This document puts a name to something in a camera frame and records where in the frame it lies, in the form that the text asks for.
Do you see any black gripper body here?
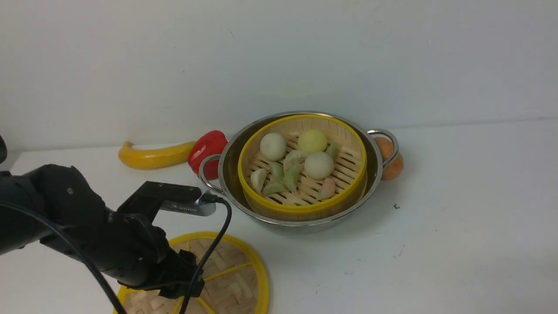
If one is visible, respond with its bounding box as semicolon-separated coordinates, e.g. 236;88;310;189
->
41;212;205;299

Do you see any yellow bamboo steamer lid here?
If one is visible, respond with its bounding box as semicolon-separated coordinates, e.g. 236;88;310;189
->
118;235;270;314

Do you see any yellow bamboo steamer basket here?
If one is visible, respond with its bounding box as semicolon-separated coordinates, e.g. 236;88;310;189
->
237;114;368;222

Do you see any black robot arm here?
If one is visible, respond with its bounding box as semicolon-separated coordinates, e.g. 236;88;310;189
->
1;164;204;299

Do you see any stainless steel pot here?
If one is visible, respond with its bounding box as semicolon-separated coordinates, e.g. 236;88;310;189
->
199;111;399;233

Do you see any yellow toy banana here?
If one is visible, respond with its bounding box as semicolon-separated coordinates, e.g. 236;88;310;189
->
118;141;197;170

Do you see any red toy bell pepper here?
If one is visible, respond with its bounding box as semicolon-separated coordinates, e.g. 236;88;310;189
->
187;130;228;180

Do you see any white toy dumpling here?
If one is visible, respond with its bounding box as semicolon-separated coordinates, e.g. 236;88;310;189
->
250;168;268;195
283;150;308;173

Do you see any green toy dumpling front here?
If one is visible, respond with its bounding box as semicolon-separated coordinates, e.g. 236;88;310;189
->
261;181;289;197

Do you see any green toy dumpling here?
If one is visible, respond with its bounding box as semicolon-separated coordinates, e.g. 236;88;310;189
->
261;181;289;197
269;162;284;182
283;164;304;193
325;143;340;161

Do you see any white toy bun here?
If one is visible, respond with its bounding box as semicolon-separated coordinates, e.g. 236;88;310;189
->
259;133;287;162
304;151;335;180

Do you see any green toy dumpling centre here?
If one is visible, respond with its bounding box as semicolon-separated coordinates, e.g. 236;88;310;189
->
283;164;304;193

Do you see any white toy dumpling centre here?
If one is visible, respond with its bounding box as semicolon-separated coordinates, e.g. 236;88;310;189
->
283;150;308;173

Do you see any white toy bun front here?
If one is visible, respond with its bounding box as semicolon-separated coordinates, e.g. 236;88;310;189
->
304;151;335;180

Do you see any pink toy shrimp dumpling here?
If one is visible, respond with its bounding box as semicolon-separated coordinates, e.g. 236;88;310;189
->
316;177;336;201

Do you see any yellow toy bun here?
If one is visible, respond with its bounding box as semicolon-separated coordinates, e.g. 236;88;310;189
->
297;129;328;154

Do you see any green toy dumpling right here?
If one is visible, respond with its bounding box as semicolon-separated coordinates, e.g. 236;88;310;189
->
325;143;340;161

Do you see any orange toy potato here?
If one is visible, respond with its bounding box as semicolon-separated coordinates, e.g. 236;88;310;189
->
374;137;404;181

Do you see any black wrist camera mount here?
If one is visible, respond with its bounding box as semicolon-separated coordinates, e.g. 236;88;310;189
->
117;181;217;222

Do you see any black camera cable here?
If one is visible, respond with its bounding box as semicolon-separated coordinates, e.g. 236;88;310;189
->
0;194;233;314

